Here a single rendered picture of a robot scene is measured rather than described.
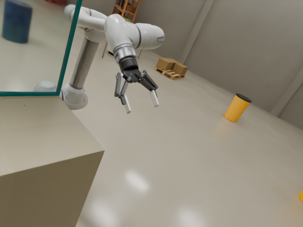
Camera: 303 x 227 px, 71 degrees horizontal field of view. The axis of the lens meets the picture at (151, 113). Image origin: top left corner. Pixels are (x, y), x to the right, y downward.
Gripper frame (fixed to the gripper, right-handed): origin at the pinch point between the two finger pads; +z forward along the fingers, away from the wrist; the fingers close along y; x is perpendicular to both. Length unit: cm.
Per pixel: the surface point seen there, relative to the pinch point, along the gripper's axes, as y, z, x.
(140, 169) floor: -79, 39, -176
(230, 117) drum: -455, 16, -307
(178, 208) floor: -90, 91, -139
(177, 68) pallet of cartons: -494, -214, -468
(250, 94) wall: -834, -49, -451
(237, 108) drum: -464, 0, -280
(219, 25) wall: -778, -369, -423
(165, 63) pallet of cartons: -436, -232, -453
